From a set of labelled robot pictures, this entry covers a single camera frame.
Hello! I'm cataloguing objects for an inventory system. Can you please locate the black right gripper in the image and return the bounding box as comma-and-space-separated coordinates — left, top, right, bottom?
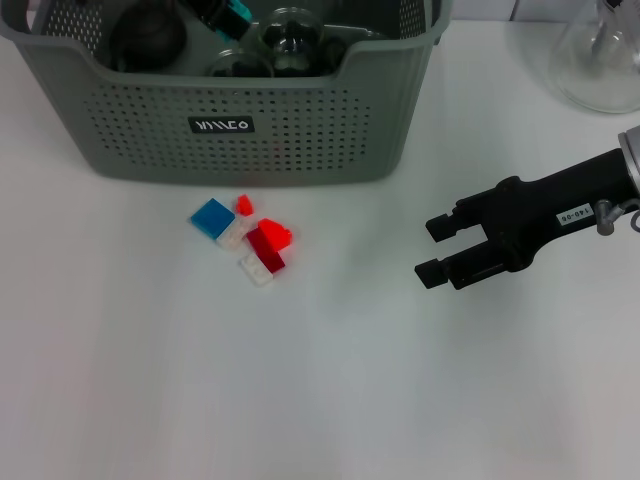
413, 147, 635, 292

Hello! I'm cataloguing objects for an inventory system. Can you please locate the cyan toy brick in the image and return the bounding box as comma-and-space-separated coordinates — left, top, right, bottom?
218, 0, 255, 42

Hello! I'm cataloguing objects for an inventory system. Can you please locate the white toy brick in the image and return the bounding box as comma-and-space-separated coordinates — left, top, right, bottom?
238, 253, 276, 289
217, 219, 254, 251

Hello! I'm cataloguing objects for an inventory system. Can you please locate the grey perforated plastic storage bin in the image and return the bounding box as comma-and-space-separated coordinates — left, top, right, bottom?
0, 0, 455, 189

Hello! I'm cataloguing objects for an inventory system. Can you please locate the black round teapot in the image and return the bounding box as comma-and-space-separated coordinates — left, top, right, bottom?
108, 0, 189, 71

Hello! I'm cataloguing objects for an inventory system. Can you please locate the large bright red toy brick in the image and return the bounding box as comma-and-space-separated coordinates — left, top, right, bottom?
257, 217, 295, 254

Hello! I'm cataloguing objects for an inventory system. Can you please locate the dark red toy brick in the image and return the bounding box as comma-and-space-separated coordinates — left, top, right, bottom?
246, 227, 287, 274

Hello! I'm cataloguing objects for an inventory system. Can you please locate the blue toy brick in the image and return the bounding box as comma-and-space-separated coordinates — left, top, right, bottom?
189, 197, 237, 240

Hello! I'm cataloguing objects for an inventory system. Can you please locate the right gripper cable with plug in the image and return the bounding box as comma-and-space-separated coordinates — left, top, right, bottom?
594, 198, 640, 236

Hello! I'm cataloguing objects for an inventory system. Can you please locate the clear glass carafe black handle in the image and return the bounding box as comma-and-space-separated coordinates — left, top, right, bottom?
548, 0, 640, 115

